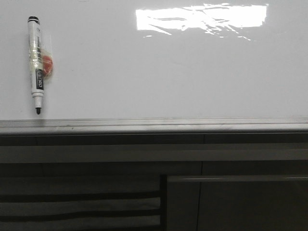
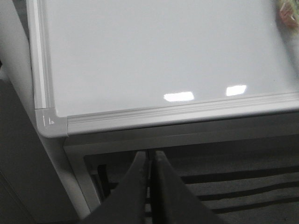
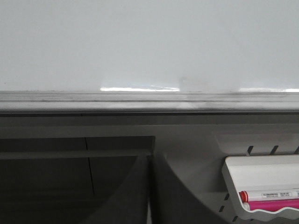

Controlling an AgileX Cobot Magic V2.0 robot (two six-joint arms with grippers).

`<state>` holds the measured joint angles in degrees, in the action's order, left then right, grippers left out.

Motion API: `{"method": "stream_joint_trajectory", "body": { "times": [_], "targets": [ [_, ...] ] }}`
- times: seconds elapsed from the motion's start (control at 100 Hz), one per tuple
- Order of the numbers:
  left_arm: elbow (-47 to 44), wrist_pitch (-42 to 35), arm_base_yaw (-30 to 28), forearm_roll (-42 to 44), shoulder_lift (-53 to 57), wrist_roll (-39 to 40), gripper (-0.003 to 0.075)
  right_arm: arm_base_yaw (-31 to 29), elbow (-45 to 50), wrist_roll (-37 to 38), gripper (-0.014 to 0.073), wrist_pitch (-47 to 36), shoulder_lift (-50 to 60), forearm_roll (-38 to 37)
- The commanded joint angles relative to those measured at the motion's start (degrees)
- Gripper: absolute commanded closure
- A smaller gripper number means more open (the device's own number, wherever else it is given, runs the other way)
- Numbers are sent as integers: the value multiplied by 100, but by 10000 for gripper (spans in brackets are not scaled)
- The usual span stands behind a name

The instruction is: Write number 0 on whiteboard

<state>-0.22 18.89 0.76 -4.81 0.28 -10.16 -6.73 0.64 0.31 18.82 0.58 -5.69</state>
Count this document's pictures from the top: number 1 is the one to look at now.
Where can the white whiteboard marker pen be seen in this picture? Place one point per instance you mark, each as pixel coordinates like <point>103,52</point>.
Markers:
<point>40,62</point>

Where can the grey cabinet panel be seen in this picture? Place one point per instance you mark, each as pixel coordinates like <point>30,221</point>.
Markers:
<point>243,202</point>

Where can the white whiteboard with aluminium frame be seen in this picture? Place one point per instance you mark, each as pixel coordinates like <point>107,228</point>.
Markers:
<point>157,66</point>

